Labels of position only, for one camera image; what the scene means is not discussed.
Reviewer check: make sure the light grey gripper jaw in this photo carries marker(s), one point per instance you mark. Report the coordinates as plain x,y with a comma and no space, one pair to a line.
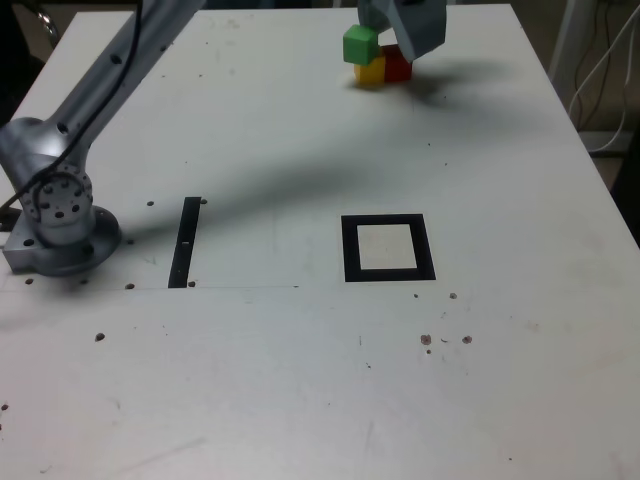
420,30

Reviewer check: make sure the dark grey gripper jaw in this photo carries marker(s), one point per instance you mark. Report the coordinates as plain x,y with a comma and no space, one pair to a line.
375,12

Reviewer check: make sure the green cube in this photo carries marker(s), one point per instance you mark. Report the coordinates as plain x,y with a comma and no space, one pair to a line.
357,45

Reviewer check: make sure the red cube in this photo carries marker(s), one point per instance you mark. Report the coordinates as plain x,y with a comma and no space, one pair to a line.
396,70

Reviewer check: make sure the yellow cube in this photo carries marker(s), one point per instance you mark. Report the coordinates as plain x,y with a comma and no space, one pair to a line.
372,74

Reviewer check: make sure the black tape square outline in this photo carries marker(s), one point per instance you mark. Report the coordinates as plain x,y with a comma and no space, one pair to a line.
385,275

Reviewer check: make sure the white furniture leg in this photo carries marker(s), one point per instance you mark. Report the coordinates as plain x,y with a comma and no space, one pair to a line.
562,45

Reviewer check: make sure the black tape strip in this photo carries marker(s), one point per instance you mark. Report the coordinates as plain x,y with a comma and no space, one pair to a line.
182,250

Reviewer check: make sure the chrome tube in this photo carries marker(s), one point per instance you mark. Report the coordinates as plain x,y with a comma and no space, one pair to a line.
50,25

